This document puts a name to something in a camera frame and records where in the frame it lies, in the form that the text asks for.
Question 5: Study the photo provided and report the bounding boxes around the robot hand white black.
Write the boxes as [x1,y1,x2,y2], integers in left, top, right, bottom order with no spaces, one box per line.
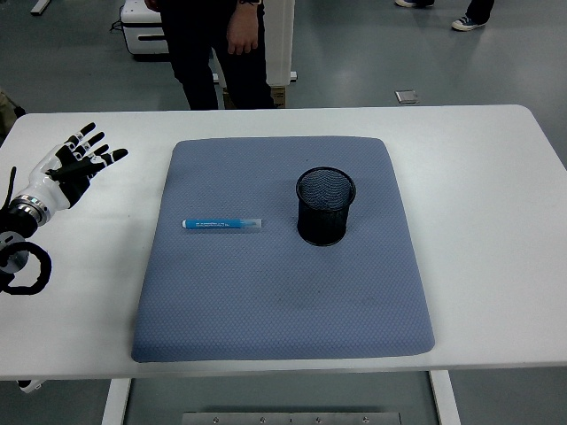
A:
[19,122,130,212]

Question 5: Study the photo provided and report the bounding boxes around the blue marker pen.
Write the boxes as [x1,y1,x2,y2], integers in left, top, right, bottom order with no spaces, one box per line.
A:
[180,216,264,230]

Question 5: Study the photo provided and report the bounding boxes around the person's hand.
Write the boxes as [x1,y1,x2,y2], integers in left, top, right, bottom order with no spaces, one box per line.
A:
[226,3,260,57]

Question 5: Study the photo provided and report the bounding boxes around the black mesh pen holder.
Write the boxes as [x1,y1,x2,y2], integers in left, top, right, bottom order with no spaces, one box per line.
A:
[295,166,357,248]

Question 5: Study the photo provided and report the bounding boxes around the white wheeled cabinet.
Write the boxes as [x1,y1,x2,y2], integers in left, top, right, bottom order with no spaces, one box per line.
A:
[119,0,172,61]

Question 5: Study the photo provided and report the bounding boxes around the white table leg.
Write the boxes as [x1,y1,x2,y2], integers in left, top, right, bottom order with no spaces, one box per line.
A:
[428,370,462,425]
[100,378,132,425]

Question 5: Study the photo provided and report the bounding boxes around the blue-grey textured mat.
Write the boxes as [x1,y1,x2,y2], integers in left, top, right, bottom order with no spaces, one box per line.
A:
[130,135,436,364]

